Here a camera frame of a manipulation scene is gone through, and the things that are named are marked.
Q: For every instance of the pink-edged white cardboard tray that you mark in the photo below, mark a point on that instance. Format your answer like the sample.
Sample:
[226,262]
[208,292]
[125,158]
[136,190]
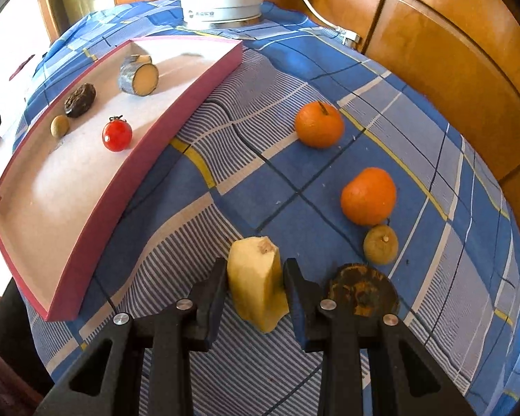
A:
[60,208]

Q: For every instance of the wooden glass door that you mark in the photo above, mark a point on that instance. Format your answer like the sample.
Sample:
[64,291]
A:
[91,4]

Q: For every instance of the dark red object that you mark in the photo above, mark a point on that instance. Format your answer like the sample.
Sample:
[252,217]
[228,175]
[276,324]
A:
[21,67]

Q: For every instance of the orange tangerine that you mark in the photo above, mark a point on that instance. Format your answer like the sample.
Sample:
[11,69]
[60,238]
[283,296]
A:
[368,197]
[320,125]

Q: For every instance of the small dark dried fruit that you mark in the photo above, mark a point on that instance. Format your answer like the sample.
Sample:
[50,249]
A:
[80,100]

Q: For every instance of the large dark dried fruit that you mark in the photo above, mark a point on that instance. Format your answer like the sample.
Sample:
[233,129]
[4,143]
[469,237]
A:
[364,281]

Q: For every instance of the blue plaid cloth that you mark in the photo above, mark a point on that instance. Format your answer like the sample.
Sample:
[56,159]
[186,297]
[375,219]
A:
[286,182]

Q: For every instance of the tan longan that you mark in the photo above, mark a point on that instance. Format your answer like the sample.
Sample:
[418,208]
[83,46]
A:
[380,247]
[60,126]

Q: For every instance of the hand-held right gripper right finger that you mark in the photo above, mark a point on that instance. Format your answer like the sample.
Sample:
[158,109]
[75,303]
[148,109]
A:
[303,316]

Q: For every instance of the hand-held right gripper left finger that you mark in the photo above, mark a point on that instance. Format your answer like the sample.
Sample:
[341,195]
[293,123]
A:
[214,307]

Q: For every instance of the silver kettle base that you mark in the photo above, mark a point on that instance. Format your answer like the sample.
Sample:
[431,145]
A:
[223,22]

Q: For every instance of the white power plug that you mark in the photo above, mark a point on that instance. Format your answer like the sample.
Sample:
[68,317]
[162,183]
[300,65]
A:
[349,37]

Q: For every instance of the peeled yellow yam piece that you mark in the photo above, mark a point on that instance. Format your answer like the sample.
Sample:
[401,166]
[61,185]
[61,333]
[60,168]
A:
[255,281]

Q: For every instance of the red cherry tomato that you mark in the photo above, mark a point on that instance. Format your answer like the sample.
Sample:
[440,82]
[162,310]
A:
[117,135]

